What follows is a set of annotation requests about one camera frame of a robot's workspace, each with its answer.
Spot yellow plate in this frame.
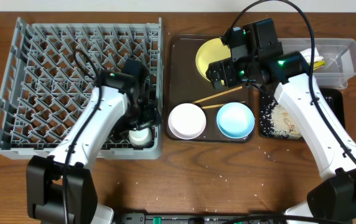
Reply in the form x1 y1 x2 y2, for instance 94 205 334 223
195 38 231 81

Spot pink bowl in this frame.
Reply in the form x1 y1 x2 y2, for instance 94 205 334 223
167 103 207 140

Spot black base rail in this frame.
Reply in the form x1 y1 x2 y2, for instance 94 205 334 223
115 211 291 224

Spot light blue bowl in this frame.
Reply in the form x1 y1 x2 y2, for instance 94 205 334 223
216 102 255 139

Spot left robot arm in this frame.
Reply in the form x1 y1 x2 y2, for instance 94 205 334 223
26 59 161 224

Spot brown serving tray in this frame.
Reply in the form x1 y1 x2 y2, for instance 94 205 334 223
164 34 254 143

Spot grey dish rack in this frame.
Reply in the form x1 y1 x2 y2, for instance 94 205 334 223
0 19 164 159

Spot black waste tray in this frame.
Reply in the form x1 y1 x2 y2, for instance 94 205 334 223
259 88 345 141

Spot wooden chopstick upper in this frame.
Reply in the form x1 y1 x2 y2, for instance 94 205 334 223
192 86 243 104

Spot green chopstick wrapper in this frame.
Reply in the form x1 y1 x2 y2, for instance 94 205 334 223
313 60 326 70

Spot wooden chopstick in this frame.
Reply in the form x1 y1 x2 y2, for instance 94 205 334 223
200 101 246 110
192 86 243 104

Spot wooden chopstick lower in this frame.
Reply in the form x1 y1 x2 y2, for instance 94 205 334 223
200 101 246 110

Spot clear plastic bin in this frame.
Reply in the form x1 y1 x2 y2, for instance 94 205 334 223
277 37 356 90

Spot white napkin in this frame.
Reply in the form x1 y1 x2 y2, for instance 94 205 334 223
299 47 324 65

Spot cream plastic cup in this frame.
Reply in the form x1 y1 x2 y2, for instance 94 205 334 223
128 128 152 147

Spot rice leftovers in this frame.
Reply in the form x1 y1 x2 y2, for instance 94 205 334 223
259 97 302 140

